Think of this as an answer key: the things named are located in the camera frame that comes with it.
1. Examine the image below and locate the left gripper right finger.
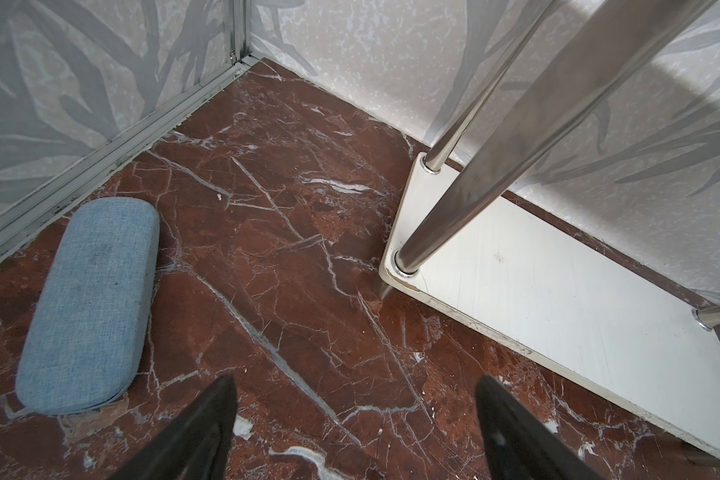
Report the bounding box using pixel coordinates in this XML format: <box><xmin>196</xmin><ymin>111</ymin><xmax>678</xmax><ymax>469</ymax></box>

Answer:
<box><xmin>475</xmin><ymin>375</ymin><xmax>599</xmax><ymax>479</ymax></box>

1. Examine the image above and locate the white two-tier shelf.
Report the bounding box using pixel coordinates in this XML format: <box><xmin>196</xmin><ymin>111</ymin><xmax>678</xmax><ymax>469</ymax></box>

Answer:
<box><xmin>379</xmin><ymin>1</ymin><xmax>720</xmax><ymax>460</ymax></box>

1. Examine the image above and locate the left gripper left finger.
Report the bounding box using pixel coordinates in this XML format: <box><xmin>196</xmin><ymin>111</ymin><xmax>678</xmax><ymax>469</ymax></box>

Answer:
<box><xmin>111</xmin><ymin>375</ymin><xmax>238</xmax><ymax>479</ymax></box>

